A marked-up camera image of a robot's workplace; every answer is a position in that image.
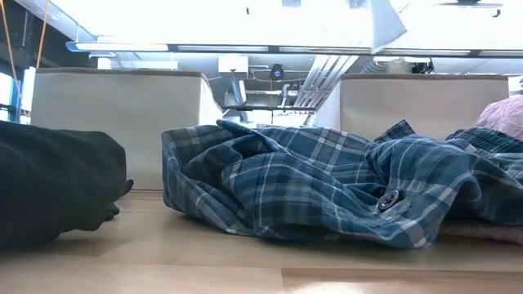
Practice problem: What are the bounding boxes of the white grey garment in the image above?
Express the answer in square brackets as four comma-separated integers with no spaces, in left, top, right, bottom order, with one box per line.
[369,0,409,55]

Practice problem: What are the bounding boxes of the pink garment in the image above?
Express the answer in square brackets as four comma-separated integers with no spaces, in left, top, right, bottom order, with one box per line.
[439,95,523,246]

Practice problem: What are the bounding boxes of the white square ceiling fixture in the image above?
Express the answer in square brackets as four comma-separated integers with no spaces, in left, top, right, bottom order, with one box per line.
[217,54,249,74]

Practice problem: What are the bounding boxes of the beige fabric storage bin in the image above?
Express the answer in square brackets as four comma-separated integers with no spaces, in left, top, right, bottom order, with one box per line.
[30,67,225,192]
[313,73,511,142]

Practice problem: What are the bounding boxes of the long ceiling light bar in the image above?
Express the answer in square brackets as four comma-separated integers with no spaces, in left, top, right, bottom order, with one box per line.
[65,40,523,59]

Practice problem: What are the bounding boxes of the black overhead camera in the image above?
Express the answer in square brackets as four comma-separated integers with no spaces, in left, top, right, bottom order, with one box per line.
[269,63,286,82]

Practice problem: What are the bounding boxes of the black garment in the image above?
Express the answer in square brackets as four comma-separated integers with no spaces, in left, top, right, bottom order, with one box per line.
[0,120,135,251]

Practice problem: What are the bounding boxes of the silver ceiling ducts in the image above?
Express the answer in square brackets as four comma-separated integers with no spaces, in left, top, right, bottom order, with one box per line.
[293,55,360,109]

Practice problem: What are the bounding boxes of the blue plaid shirt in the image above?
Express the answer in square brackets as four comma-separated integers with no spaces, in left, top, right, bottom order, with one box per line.
[161,118,523,250]

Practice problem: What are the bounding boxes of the orange hanging cable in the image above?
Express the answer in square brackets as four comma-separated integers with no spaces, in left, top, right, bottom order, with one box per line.
[0,0,20,82]
[35,0,51,69]

